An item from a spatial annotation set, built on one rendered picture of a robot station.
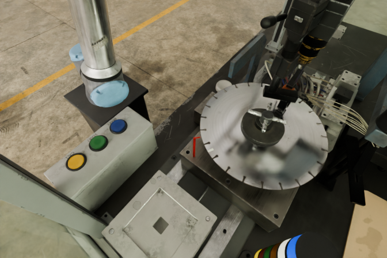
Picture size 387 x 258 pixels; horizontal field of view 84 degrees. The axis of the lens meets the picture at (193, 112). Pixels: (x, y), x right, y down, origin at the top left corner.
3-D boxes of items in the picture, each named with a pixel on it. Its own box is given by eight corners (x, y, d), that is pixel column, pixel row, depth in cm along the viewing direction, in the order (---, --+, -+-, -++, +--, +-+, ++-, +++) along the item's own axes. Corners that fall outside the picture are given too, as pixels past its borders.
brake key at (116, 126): (118, 136, 62) (116, 133, 60) (109, 129, 63) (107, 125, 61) (129, 127, 64) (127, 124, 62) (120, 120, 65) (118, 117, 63)
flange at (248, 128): (288, 145, 54) (292, 140, 52) (244, 145, 53) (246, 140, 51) (277, 110, 60) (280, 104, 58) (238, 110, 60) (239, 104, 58)
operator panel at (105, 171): (91, 215, 62) (67, 201, 50) (69, 191, 66) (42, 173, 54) (158, 147, 75) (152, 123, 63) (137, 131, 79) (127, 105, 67)
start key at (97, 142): (98, 154, 58) (95, 151, 57) (89, 145, 60) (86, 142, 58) (110, 144, 60) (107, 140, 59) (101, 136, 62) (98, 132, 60)
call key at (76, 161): (76, 174, 55) (73, 171, 54) (67, 165, 57) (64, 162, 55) (90, 163, 57) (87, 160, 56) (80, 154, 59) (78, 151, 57)
